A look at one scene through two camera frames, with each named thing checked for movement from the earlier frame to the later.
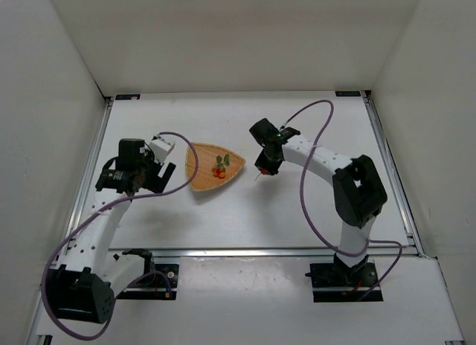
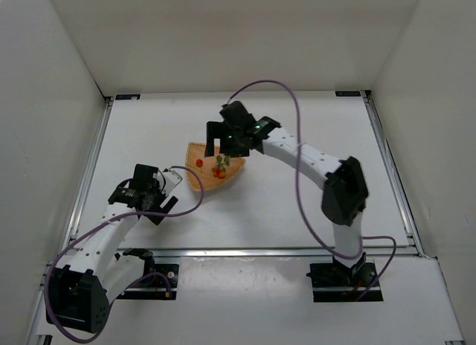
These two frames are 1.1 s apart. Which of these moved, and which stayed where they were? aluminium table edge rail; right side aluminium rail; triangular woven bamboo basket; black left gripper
Moved: black left gripper
Stayed: right side aluminium rail; aluminium table edge rail; triangular woven bamboo basket
